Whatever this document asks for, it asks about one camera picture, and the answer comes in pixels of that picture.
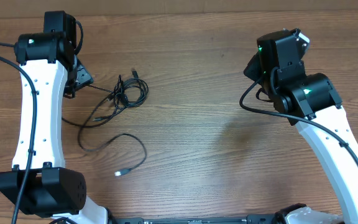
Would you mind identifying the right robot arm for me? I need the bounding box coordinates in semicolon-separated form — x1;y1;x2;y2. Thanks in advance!
239;28;358;223

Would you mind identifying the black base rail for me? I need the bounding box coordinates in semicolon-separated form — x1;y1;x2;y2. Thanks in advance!
111;214;276;224

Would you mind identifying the thin black usb cable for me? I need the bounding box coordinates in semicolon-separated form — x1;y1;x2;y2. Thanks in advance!
87;68;150;123

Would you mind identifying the thick black usb-c cable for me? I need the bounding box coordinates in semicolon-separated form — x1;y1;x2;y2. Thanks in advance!
61;74;150;177

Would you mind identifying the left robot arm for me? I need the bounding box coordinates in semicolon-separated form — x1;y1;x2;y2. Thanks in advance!
0;11;114;223

